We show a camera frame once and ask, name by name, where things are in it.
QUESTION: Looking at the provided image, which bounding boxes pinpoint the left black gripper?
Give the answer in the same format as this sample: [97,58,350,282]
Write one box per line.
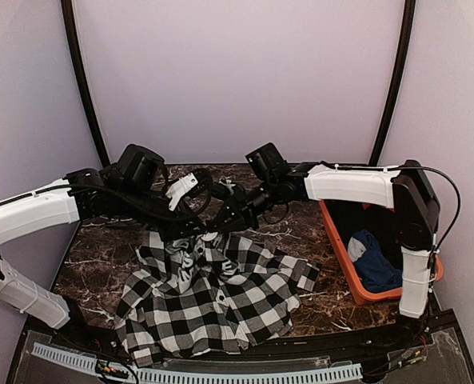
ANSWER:
[119,184,209,244]

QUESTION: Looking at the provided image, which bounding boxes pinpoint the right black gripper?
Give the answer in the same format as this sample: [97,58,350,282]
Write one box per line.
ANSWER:
[207,174,279,232]

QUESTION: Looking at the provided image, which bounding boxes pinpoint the black white plaid shirt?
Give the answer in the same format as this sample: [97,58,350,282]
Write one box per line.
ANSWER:
[114,231,321,351]

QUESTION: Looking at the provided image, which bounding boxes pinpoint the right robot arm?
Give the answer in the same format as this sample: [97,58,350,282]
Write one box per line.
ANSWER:
[209,142,445,347]

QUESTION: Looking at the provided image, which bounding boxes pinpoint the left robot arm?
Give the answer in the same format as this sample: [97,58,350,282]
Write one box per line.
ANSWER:
[0,144,211,349]

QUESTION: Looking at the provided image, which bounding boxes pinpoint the black garment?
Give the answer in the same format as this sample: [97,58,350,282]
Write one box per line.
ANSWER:
[327,201,398,246]

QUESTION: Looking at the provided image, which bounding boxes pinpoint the orange plastic basket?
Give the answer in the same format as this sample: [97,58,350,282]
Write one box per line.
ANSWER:
[318,199,444,307]

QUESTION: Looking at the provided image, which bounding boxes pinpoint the blue garment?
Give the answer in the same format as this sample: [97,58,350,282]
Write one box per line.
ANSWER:
[347,230,403,294]

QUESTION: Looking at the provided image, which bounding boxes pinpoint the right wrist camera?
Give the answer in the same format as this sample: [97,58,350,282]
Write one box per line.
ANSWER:
[218,178,237,196]

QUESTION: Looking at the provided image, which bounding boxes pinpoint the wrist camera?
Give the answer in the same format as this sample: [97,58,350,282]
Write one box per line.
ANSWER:
[165,168,213,211]
[218,178,237,196]

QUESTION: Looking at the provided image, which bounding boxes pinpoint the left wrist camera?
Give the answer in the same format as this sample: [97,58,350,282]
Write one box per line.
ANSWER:
[165,168,213,211]

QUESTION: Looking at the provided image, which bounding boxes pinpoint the white slotted cable duct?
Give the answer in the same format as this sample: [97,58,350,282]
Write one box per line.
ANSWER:
[30,342,363,383]

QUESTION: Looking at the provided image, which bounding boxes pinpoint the black front rail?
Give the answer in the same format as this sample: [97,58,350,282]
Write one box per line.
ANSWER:
[18,307,460,367]

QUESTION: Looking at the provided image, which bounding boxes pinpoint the left black frame post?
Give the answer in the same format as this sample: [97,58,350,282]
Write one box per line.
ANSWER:
[60,0,110,166]

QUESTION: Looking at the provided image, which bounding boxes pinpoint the black frame post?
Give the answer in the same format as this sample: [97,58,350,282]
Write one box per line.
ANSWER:
[368,0,416,166]
[60,0,110,166]

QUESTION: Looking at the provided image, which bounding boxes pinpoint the right black frame post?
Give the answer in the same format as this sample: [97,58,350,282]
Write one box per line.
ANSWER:
[368,0,416,166]

